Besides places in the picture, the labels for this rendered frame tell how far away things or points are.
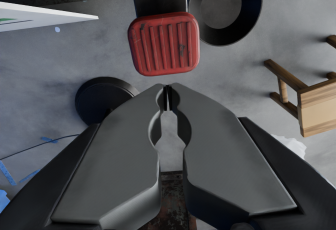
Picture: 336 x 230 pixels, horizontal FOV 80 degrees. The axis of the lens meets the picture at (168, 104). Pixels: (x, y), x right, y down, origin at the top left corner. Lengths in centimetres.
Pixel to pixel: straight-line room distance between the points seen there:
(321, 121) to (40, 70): 129
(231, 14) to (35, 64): 96
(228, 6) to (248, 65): 31
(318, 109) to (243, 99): 39
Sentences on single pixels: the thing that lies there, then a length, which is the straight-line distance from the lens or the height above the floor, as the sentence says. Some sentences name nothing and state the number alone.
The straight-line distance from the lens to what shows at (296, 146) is 141.
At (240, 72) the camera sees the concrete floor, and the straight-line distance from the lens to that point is 113.
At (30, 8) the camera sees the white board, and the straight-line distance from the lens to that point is 58.
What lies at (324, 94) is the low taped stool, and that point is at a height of 33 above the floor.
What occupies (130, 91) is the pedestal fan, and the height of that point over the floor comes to 3.
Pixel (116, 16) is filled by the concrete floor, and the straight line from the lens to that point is 99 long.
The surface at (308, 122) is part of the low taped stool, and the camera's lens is 99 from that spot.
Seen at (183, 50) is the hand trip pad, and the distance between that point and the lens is 21.
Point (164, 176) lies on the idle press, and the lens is 153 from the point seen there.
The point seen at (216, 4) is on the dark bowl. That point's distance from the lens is 99.
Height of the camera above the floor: 96
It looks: 57 degrees down
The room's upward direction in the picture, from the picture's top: 177 degrees clockwise
